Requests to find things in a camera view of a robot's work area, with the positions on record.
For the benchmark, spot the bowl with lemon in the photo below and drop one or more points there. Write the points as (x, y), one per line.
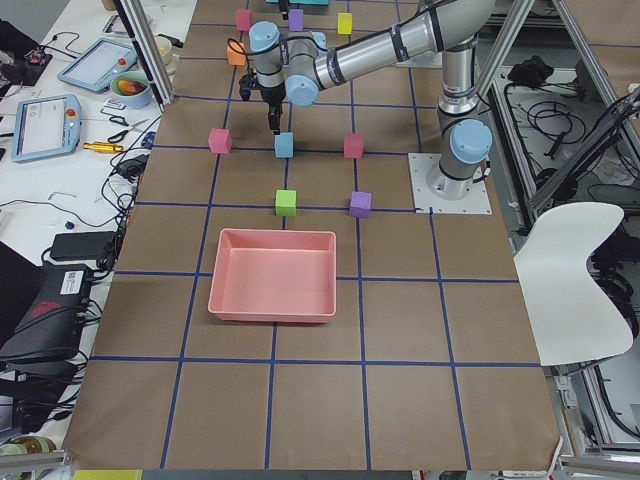
(169, 58)

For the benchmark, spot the magenta block near left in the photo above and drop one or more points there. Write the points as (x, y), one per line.
(353, 146)

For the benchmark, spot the cyan plastic bin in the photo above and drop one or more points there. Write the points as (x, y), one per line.
(304, 2)

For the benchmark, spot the blue teach pendant near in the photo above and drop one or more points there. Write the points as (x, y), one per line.
(46, 128)

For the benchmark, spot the aluminium frame post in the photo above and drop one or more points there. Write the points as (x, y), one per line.
(139, 32)

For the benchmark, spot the blue teach pendant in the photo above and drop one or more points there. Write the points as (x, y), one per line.
(97, 67)
(46, 128)

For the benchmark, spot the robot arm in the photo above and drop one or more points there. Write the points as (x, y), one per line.
(298, 66)

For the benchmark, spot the yellow block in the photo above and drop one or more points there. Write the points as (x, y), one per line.
(344, 23)

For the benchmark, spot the pink block far left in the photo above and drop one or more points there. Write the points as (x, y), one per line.
(220, 141)

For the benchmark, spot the blue bowl with fruit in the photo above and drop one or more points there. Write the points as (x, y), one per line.
(132, 89)

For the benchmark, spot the purple block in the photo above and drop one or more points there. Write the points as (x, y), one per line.
(296, 20)
(360, 204)

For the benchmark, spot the magenta block far right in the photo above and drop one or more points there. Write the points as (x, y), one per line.
(243, 20)

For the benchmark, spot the purple block right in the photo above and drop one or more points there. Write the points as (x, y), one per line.
(296, 20)

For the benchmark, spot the white chair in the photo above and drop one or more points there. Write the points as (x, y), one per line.
(572, 319)

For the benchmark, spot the pink plastic bin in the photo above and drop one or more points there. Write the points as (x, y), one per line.
(275, 276)

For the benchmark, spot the green block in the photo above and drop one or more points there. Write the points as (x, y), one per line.
(286, 203)

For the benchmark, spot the light blue block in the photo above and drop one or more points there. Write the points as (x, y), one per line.
(284, 145)

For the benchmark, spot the orange block far right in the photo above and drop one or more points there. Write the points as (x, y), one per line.
(236, 53)

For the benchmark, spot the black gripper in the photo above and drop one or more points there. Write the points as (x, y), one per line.
(272, 98)

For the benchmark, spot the black power adapter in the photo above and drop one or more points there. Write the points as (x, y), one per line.
(81, 246)

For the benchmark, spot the brass cylinder tool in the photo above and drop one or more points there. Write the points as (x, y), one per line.
(103, 147)

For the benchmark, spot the blue teach pendant far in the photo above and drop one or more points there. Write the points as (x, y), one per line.
(97, 67)

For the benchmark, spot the magenta block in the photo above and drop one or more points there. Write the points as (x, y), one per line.
(353, 146)
(243, 20)

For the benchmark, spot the black computer box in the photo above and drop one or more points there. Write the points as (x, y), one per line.
(45, 315)

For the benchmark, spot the black scissors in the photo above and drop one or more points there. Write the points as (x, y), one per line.
(127, 127)

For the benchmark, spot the purple block near left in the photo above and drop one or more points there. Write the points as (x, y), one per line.
(360, 204)

